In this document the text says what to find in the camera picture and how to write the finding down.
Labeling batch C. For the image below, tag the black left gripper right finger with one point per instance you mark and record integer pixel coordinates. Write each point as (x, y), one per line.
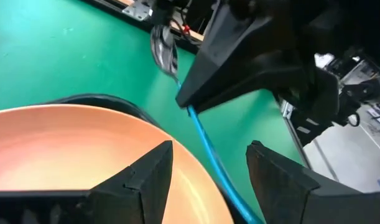
(286, 186)

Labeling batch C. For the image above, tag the silver metal bracket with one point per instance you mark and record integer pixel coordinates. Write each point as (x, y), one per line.
(138, 11)

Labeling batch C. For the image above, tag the black table frame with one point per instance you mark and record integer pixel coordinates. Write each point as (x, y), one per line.
(115, 11)

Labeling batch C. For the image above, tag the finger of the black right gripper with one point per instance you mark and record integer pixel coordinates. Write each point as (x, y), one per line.
(239, 62)

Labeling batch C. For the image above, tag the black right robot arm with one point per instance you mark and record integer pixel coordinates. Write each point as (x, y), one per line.
(348, 21)

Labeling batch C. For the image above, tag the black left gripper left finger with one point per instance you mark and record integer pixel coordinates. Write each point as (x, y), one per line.
(140, 193)

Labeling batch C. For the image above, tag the green table mat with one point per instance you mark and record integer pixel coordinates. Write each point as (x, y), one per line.
(53, 46)

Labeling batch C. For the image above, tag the orange round plate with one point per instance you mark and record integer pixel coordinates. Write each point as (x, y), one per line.
(68, 146)

